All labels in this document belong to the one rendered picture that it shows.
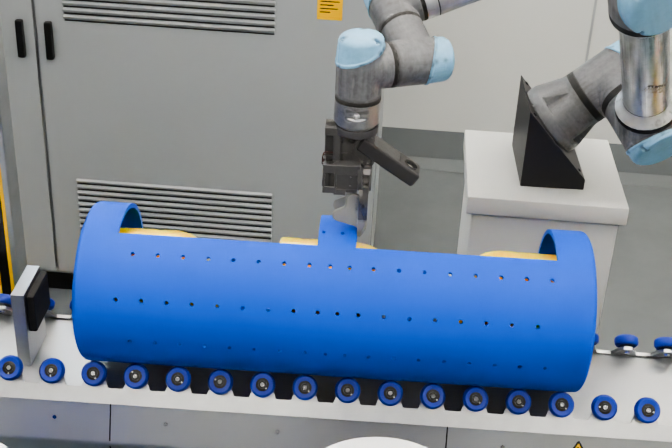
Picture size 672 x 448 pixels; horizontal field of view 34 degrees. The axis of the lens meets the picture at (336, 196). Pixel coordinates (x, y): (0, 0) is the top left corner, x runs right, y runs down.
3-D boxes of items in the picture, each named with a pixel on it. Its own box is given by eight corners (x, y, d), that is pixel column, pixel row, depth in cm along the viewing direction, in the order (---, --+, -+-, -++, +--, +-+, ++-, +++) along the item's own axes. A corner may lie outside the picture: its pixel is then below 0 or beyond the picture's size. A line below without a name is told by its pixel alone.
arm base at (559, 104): (524, 80, 232) (563, 53, 229) (564, 132, 237) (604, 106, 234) (531, 109, 219) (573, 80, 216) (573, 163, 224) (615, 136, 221)
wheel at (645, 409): (629, 418, 194) (632, 418, 192) (637, 393, 194) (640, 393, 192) (654, 426, 193) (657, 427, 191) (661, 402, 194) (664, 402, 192)
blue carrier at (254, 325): (112, 313, 217) (108, 177, 206) (559, 342, 215) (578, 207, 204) (74, 390, 190) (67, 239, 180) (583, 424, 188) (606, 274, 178)
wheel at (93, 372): (78, 367, 197) (76, 367, 195) (101, 356, 197) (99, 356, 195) (88, 390, 196) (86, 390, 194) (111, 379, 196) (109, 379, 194)
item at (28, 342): (34, 333, 211) (26, 264, 204) (55, 335, 211) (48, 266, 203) (18, 365, 202) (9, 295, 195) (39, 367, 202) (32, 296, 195)
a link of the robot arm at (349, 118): (381, 91, 182) (380, 111, 175) (379, 116, 184) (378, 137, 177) (335, 88, 182) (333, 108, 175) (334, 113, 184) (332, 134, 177)
